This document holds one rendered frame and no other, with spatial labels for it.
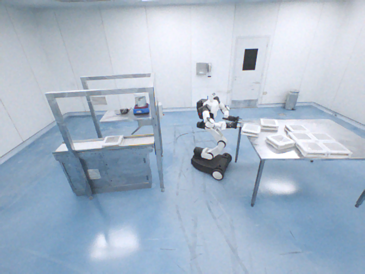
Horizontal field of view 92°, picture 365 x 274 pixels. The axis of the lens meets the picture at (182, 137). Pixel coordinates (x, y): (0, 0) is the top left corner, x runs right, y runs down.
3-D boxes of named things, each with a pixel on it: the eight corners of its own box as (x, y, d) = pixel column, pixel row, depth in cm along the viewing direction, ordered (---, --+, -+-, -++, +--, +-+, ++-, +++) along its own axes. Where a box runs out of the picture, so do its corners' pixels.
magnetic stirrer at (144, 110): (150, 108, 246) (149, 101, 242) (149, 113, 228) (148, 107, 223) (135, 109, 245) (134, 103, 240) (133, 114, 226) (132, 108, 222)
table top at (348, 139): (328, 120, 297) (329, 119, 295) (395, 160, 200) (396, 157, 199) (238, 122, 304) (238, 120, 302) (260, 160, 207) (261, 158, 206)
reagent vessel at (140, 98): (147, 103, 239) (145, 88, 230) (146, 106, 225) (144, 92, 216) (136, 104, 237) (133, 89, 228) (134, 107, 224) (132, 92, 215)
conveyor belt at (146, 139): (155, 139, 269) (154, 136, 266) (154, 148, 247) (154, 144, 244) (62, 147, 257) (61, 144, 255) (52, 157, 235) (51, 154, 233)
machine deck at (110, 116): (152, 110, 251) (152, 107, 249) (151, 120, 218) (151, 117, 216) (108, 113, 246) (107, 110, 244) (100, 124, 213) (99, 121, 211)
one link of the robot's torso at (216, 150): (203, 156, 314) (219, 140, 284) (207, 150, 329) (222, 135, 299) (210, 162, 313) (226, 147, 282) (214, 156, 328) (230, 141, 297)
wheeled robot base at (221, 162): (188, 168, 323) (187, 153, 307) (199, 154, 363) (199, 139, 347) (221, 179, 296) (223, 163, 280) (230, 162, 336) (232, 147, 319)
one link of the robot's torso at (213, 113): (194, 122, 282) (194, 100, 265) (202, 114, 308) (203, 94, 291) (212, 125, 269) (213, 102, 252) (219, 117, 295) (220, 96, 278)
